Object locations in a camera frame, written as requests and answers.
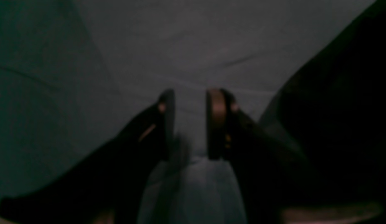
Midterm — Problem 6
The blue table cloth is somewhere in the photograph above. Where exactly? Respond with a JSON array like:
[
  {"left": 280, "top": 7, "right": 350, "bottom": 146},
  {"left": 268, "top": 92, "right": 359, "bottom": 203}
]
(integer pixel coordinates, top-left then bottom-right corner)
[{"left": 0, "top": 0, "right": 373, "bottom": 224}]

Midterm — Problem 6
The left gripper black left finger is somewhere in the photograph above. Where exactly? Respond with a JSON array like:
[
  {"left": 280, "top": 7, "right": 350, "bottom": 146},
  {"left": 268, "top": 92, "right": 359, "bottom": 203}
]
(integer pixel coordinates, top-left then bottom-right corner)
[{"left": 0, "top": 89, "right": 175, "bottom": 224}]

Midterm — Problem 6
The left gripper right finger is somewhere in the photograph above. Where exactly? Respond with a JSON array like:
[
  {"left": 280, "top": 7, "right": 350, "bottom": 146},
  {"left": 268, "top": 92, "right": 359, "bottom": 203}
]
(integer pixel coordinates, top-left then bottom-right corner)
[{"left": 206, "top": 88, "right": 383, "bottom": 224}]

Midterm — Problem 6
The black T-shirt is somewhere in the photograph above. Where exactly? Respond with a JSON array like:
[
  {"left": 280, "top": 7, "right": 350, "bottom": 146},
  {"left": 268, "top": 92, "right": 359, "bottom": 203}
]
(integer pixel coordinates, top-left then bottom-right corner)
[{"left": 259, "top": 0, "right": 386, "bottom": 203}]

